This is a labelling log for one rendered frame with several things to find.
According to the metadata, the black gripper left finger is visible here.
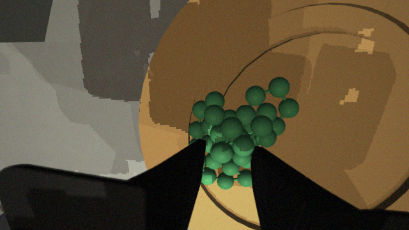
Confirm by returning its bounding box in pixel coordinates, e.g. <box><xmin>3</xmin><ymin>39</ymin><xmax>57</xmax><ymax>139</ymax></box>
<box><xmin>0</xmin><ymin>139</ymin><xmax>206</xmax><ymax>230</ymax></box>

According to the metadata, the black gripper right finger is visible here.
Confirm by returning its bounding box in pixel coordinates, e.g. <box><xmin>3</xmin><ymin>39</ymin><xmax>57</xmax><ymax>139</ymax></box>
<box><xmin>251</xmin><ymin>146</ymin><xmax>409</xmax><ymax>230</ymax></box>

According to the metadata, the tan round board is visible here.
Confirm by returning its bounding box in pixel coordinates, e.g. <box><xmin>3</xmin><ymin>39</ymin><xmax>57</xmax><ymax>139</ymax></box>
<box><xmin>139</xmin><ymin>0</ymin><xmax>409</xmax><ymax>230</ymax></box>

